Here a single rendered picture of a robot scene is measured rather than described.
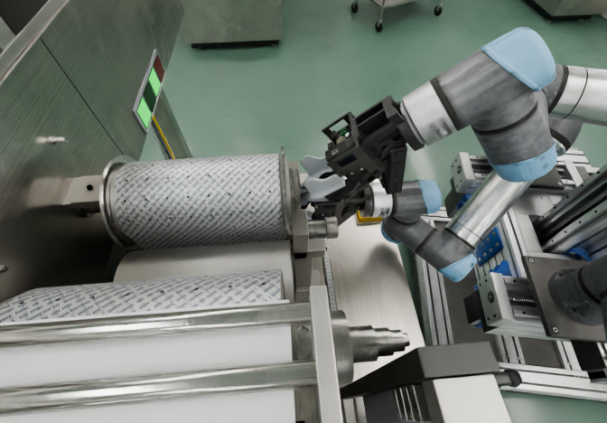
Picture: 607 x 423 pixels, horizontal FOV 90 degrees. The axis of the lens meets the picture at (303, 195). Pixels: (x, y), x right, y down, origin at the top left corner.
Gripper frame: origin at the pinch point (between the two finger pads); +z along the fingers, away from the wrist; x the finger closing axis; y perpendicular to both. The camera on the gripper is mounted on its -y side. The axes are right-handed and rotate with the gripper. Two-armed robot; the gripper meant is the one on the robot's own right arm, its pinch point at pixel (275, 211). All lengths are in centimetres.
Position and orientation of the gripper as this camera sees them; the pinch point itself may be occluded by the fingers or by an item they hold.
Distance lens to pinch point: 67.3
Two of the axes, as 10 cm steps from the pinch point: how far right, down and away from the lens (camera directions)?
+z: -10.0, 0.6, -0.5
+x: 0.8, 8.2, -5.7
